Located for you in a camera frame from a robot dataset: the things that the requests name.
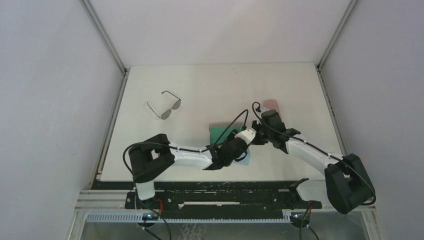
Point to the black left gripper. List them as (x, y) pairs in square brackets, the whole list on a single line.
[(240, 145)]

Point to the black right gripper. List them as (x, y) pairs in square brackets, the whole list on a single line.
[(271, 120)]

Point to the small light blue cloth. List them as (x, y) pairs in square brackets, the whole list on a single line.
[(244, 158)]

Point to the pink glasses case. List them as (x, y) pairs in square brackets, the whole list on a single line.
[(272, 104)]

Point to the grey marbled glasses case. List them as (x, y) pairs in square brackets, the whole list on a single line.
[(219, 132)]

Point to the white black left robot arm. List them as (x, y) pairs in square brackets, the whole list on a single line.
[(148, 159)]

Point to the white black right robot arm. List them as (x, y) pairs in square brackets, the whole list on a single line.
[(346, 184)]

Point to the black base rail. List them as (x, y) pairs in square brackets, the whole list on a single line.
[(249, 200)]

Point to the black frame grey sunglasses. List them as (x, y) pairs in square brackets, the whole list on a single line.
[(166, 109)]

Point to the aluminium frame post right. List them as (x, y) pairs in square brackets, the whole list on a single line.
[(337, 33)]

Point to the aluminium frame post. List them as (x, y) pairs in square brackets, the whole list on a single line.
[(103, 34), (337, 33)]

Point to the aluminium frame post left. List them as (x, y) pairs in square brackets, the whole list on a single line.
[(103, 34)]

